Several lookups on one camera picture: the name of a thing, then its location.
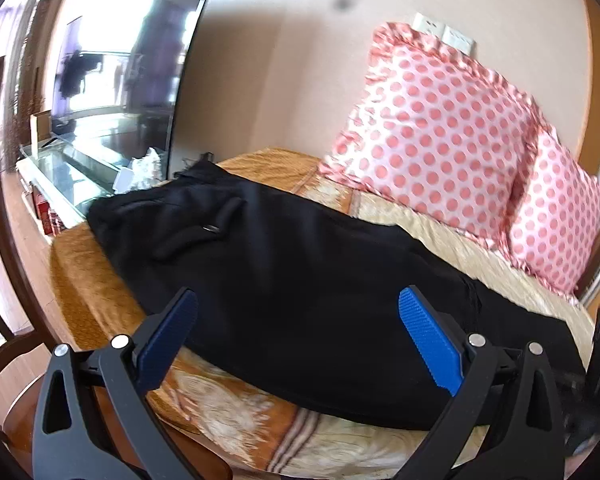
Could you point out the glass top tv stand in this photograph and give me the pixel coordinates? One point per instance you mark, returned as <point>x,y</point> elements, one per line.
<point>70,176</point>

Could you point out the white wall socket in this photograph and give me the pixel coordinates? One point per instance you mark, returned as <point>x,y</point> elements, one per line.
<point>448,35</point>

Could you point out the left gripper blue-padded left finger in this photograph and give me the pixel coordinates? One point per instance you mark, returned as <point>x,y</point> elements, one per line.
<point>70,437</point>

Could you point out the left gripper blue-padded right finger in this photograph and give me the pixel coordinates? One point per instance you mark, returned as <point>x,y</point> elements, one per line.
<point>503,420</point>

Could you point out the black pants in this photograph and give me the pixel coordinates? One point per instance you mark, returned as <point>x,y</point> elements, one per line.
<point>299,300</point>

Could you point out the clear plastic bag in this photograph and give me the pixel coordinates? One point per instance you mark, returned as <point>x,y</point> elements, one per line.
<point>141,173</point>

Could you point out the left pink polka-dot pillow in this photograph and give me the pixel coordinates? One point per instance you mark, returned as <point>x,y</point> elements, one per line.
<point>437,132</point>

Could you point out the red boxes on shelf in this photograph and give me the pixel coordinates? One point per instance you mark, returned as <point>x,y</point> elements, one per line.
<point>49,220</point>

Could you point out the cream floral bed sheet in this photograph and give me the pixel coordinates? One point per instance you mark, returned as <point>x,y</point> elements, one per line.
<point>256,429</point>

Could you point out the pink polka-dot pillow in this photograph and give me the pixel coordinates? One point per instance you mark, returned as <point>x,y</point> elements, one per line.
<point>437,132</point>
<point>551,233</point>

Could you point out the right pink polka-dot pillow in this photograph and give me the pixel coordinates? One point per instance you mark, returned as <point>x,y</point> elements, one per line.
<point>551,233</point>

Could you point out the black flat screen television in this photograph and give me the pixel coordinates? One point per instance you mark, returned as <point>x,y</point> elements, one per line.
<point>118,80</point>

